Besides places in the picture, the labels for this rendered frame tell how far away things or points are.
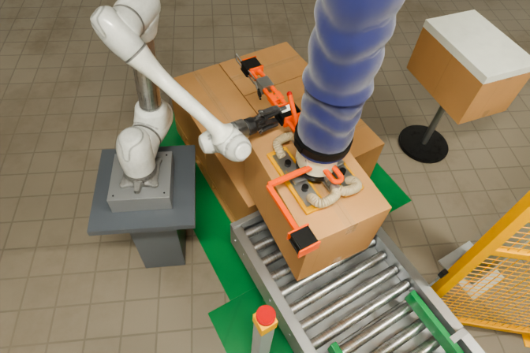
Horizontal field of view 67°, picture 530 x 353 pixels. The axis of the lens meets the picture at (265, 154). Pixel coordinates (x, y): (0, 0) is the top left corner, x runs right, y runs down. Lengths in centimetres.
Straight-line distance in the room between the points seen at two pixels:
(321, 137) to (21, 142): 270
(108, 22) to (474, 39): 219
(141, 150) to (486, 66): 199
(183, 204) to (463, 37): 199
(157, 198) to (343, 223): 87
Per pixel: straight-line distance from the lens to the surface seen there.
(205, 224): 283
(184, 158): 221
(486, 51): 286
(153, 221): 203
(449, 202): 329
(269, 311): 151
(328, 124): 138
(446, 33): 289
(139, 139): 185
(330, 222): 165
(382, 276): 219
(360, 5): 109
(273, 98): 183
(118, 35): 150
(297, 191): 168
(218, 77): 297
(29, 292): 293
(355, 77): 123
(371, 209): 173
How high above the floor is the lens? 249
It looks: 52 degrees down
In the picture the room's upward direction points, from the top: 4 degrees clockwise
